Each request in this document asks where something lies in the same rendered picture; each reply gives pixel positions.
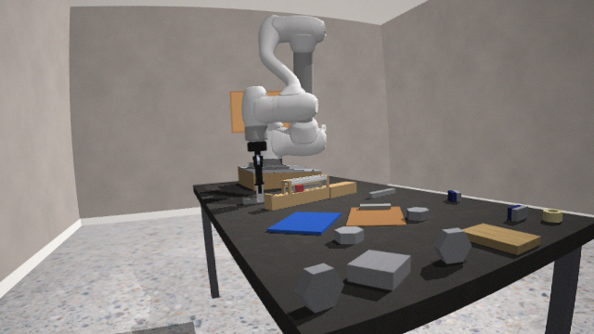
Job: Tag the beige roll of masking tape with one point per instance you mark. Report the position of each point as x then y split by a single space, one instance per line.
552 215

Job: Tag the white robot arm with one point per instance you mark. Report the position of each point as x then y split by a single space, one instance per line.
294 104

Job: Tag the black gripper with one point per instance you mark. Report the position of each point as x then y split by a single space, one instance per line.
257 147

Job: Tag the blue flat rectangular pad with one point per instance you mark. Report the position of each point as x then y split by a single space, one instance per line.
309 223

